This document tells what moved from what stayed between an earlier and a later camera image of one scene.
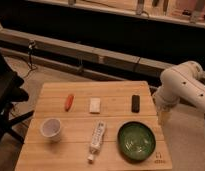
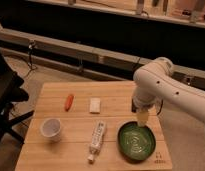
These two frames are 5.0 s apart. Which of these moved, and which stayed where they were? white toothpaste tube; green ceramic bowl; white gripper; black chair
Moved: white gripper
Stayed: white toothpaste tube; black chair; green ceramic bowl
